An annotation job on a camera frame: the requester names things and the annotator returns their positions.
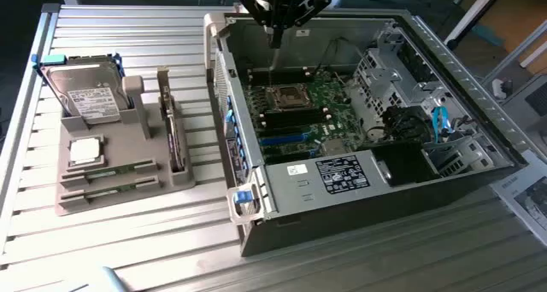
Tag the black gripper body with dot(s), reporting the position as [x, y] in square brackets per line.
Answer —
[284, 0]

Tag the black RAM slot bank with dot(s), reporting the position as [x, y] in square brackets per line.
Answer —
[278, 74]
[295, 116]

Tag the green RAM stick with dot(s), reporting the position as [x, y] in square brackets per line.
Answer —
[111, 171]
[111, 190]

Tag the CPU socket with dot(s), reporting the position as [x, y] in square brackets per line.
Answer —
[288, 95]

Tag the metal disk bay cage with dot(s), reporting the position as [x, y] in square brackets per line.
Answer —
[385, 80]

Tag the green motherboard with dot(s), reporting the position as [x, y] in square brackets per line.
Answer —
[331, 111]

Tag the black tripod leg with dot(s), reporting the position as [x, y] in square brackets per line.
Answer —
[483, 13]

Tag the blue expansion slot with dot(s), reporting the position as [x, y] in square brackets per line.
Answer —
[286, 140]

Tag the graphics card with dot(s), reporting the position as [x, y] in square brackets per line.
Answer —
[172, 128]

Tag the silver chipset heatsink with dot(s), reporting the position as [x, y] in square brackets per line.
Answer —
[334, 148]

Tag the black expansion slot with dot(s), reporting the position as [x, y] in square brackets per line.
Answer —
[291, 154]

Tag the hard disk in blue carrier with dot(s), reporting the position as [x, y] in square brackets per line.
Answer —
[90, 93]

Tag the white power adapter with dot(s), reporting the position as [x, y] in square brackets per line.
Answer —
[503, 87]

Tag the black fan shroud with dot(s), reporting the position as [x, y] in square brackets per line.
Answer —
[403, 162]

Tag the grey parts rack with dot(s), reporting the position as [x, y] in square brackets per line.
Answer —
[124, 144]

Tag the grey power supply unit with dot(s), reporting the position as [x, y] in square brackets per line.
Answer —
[299, 189]

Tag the grey computer tower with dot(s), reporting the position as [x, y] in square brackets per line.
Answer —
[530, 103]

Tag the silver CPU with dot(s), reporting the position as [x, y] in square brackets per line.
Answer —
[86, 151]

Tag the blue case latch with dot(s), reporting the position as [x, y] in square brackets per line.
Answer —
[242, 197]

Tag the open black PC case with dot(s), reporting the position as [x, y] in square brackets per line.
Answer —
[385, 208]

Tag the printed paper sheet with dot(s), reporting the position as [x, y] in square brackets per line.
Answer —
[526, 192]

